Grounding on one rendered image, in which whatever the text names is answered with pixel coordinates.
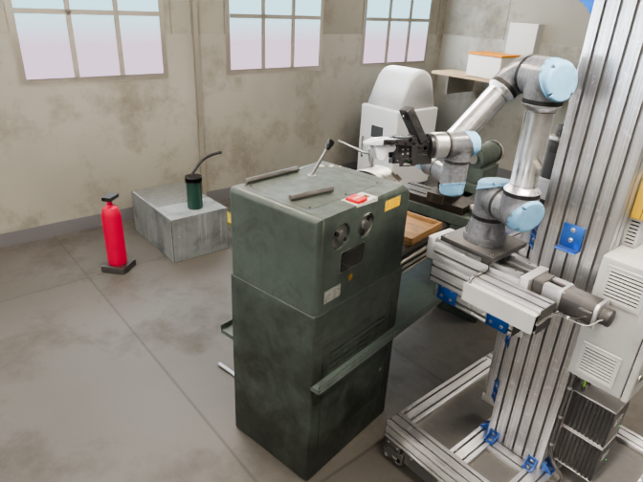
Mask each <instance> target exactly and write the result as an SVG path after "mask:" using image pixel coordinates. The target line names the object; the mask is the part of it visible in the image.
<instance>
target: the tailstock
mask: <svg viewBox="0 0 643 482"><path fill-rule="evenodd" d="M499 148H500V152H499ZM499 153H500V154H499ZM503 154H504V149H503V146H502V144H501V143H500V142H498V141H496V140H491V141H488V142H486V143H483V144H482V145H481V148H480V150H479V151H478V154H477V155H475V156H473V157H470V162H469V166H468V171H467V177H466V184H465V187H464V191H466V192H469V193H473V194H476V191H477V190H476V188H477V183H478V181H479V180H480V179H482V178H488V177H497V172H498V167H499V164H498V163H496V162H498V161H499V160H500V159H501V158H502V156H503ZM497 178H500V177H497Z"/></svg>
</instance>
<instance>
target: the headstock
mask: <svg viewBox="0 0 643 482"><path fill-rule="evenodd" d="M316 164H317V163H314V164H309V165H305V166H301V167H300V168H299V171H297V172H293V173H288V174H284V175H280V176H276V177H273V178H269V179H265V180H261V181H257V182H253V183H249V184H245V183H243V184H240V185H236V186H233V187H232V188H231V191H230V196H231V227H232V258H233V275H235V276H237V277H239V278H241V279H242V280H244V281H246V282H248V283H250V284H252V285H254V286H255V287H257V288H258V289H260V290H262V291H264V292H266V293H268V294H269V295H271V296H274V297H276V298H278V299H280V300H281V301H283V302H285V303H287V304H289V305H291V306H293V307H295V308H296V309H298V310H300V311H302V312H304V313H305V314H307V315H308V316H311V317H318V316H320V315H321V314H323V313H325V312H326V311H328V310H330V309H331V308H333V307H335V306H336V305H338V304H340V303H341V302H343V301H345V300H346V299H348V298H350V297H351V296H354V295H355V294H357V293H359V292H360V291H362V290H363V289H364V288H366V287H368V286H369V285H371V284H372V283H374V282H376V281H377V280H379V279H381V278H382V277H384V276H386V275H387V274H390V273H391V272H393V271H395V270H396V269H398V268H400V266H401V259H402V251H403V244H404V236H405V228H406V221H407V214H408V206H409V198H410V192H409V189H408V188H407V187H406V186H405V185H402V184H399V183H396V182H393V181H390V180H386V179H383V178H380V177H376V176H373V175H369V174H366V173H363V172H360V171H357V170H353V169H350V168H346V167H339V166H338V165H336V164H332V165H334V166H332V167H331V166H330V165H331V163H328V162H323V161H321V163H320V164H323V165H324V166H318V168H317V170H316V172H315V173H314V174H316V176H308V175H307V174H309V173H312V171H313V169H314V167H315V166H316ZM328 186H333V187H334V191H332V192H327V193H324V194H319V195H315V196H310V197H306V198H301V199H297V200H293V201H290V200H289V195H291V194H296V193H300V192H304V191H309V190H314V189H318V188H323V187H328ZM360 192H364V193H367V194H370V195H373V196H376V197H378V201H376V202H373V203H370V204H367V205H364V206H361V207H358V208H357V206H354V205H352V204H349V203H347V202H344V201H341V200H342V199H345V198H346V197H348V196H351V195H353V194H358V193H360ZM369 212H371V213H370V214H367V213H369Z"/></svg>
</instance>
